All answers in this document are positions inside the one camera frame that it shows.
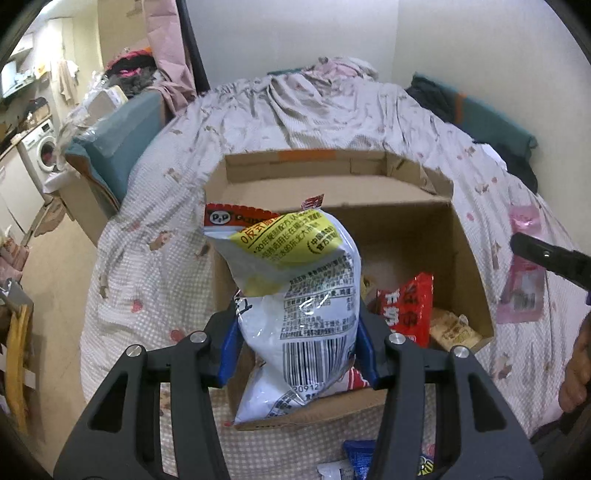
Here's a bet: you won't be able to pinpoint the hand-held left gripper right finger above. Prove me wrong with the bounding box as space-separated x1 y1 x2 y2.
353 305 544 480

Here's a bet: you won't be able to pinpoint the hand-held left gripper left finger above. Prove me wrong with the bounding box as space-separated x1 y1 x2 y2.
53 295 243 480

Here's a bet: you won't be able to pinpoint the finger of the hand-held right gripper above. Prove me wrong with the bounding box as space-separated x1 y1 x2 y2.
510 232 591 292

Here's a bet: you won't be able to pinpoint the pink snack packet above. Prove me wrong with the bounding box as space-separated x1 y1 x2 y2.
497 205 548 324

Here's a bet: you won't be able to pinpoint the red snack packet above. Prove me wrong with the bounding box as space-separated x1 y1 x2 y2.
376 272 435 348

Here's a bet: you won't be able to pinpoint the white snack packet yellow label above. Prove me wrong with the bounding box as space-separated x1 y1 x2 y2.
204 202 363 426

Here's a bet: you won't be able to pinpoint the tan snack packet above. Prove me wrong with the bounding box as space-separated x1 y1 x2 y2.
429 308 484 354

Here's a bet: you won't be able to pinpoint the brown cardboard box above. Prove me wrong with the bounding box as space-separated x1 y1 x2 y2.
202 148 496 431

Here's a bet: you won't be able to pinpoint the person's right hand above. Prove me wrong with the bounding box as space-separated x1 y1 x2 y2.
558 311 591 414

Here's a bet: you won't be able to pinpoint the black cloth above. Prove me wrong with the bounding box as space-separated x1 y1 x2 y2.
501 143 539 193

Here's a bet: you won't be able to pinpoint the dark blue snack packet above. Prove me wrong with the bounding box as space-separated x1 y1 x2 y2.
343 440 378 480

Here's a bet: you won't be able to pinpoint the small white snack packet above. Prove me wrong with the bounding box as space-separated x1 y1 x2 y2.
318 461 352 480

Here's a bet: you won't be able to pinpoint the white paper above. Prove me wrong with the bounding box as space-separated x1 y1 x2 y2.
475 143 507 168

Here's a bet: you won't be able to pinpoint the teal headboard cushion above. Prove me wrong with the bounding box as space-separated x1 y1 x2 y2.
410 71 539 154

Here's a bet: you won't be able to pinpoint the black clothes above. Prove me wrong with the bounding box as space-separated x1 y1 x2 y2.
405 74 458 123

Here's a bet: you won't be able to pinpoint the yellow chair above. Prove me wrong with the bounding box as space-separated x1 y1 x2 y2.
4 302 36 435

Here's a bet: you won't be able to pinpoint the brown door mat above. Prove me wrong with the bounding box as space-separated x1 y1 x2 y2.
32 198 68 237

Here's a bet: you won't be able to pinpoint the pink jacket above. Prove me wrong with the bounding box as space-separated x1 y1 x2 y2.
0 239 25 283

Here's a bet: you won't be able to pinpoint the teal footboard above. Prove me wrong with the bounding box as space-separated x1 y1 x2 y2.
64 89 167 205

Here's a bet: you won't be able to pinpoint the white kitchen cabinets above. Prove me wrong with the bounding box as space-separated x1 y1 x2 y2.
0 147 36 246

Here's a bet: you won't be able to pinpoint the white washing machine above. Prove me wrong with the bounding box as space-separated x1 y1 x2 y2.
18 119 61 200

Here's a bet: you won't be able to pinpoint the crumpled pink quilt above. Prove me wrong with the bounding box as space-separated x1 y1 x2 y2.
267 56 380 85

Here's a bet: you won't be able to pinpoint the pile of clothes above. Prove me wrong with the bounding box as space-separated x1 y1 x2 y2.
103 50 163 99

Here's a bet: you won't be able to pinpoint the pink curtain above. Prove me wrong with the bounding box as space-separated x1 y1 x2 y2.
143 0 197 112

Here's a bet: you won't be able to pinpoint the black pole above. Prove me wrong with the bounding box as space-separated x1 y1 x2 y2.
175 0 211 94

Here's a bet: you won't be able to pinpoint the hanging towel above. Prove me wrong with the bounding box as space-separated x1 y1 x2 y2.
55 58 79 105

